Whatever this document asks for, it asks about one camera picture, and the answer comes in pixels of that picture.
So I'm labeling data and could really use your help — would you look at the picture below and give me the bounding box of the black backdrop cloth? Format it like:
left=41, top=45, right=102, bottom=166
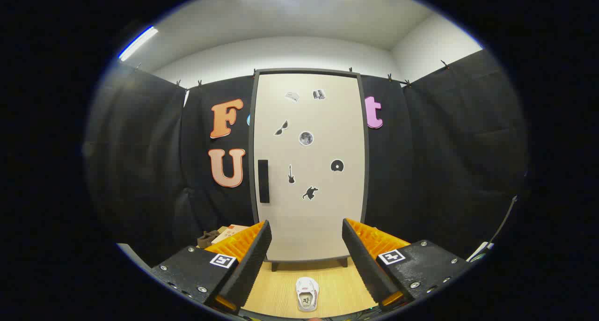
left=84, top=50, right=529, bottom=270

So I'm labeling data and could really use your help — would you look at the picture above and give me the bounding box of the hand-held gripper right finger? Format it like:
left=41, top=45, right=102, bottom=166
left=342, top=218, right=470, bottom=312

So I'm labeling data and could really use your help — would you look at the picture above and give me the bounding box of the dark grey shoe cabinet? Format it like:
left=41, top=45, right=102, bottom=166
left=248, top=68, right=370, bottom=271

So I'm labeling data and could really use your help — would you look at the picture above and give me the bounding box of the small dark brown object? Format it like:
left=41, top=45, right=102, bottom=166
left=197, top=231, right=219, bottom=249

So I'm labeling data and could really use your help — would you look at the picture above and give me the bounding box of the white canvas shoe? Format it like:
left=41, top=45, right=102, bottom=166
left=296, top=277, right=320, bottom=312

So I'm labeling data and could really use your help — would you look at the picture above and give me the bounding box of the grey board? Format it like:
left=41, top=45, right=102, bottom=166
left=117, top=243, right=153, bottom=269

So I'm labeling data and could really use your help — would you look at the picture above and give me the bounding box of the black door handle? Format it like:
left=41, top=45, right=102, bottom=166
left=258, top=160, right=270, bottom=204

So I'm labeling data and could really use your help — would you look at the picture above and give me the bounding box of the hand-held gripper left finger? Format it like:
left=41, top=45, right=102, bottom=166
left=151, top=220, right=273, bottom=313

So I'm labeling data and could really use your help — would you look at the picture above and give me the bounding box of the row of black cloth clips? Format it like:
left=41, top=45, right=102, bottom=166
left=135, top=60, right=451, bottom=88

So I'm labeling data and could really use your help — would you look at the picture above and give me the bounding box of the white sheet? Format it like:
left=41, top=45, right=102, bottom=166
left=466, top=241, right=494, bottom=263

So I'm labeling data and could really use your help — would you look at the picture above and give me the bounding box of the narrow ceiling light strip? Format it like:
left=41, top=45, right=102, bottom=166
left=118, top=26, right=159, bottom=61

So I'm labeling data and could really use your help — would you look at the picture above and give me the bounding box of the beige shoe cabinet door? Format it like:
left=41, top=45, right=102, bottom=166
left=254, top=73, right=366, bottom=263

